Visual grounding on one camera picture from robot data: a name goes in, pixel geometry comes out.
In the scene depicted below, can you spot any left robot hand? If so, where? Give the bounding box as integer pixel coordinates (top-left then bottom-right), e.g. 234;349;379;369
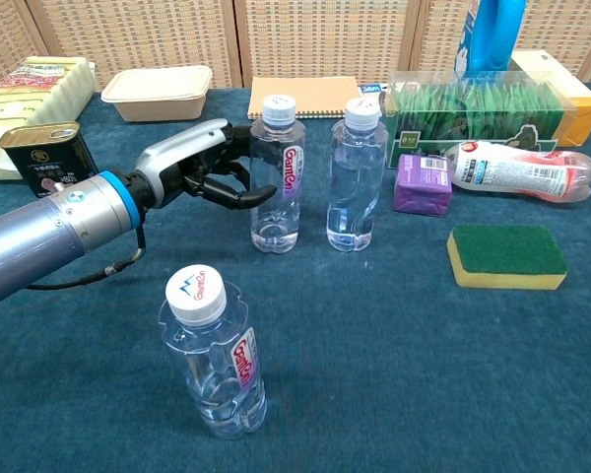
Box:
127;117;279;212

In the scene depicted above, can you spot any clear Ganten water bottle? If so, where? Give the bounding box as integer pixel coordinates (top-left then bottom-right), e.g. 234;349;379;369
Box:
157;265;269;441
249;94;307;254

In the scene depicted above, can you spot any beige takeaway food box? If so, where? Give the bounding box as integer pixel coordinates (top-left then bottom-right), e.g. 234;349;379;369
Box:
100;64;214;123

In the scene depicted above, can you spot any black luncheon meat can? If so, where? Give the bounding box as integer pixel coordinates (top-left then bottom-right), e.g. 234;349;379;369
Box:
0;120;103;200

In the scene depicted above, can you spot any brown spiral notebook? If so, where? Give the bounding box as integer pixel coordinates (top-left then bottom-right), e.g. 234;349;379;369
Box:
247;76;366;121

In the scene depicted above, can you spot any yellow sponge multipack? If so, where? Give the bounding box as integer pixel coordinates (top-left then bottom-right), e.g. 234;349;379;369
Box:
0;55;98;182

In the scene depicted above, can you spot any woven folding screen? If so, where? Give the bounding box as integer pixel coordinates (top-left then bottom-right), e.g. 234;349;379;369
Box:
0;0;591;93

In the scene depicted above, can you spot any teal table cloth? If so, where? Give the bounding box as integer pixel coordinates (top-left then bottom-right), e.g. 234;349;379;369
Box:
0;81;591;473

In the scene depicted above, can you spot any purple wrapped packet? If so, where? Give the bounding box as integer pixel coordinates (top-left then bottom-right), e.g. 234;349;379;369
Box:
392;153;454;218

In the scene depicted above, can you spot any clear box of green sachets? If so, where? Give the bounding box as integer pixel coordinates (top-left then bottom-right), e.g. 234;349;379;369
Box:
378;70;580;170

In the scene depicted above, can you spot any blue pump dispenser bottle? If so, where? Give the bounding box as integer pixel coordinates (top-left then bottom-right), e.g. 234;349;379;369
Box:
453;0;528;80

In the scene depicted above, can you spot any lying bottle, red white label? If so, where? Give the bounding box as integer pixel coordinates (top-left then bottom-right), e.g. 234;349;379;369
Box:
444;140;591;204

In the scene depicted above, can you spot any green and yellow sponge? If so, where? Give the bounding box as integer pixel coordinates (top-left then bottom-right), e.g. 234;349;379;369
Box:
446;225;569;291

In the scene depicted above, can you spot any cream and orange carton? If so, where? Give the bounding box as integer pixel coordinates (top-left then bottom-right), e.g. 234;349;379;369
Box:
509;48;591;148

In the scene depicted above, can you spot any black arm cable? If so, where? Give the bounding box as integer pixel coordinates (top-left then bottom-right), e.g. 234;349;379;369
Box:
27;224;147;291

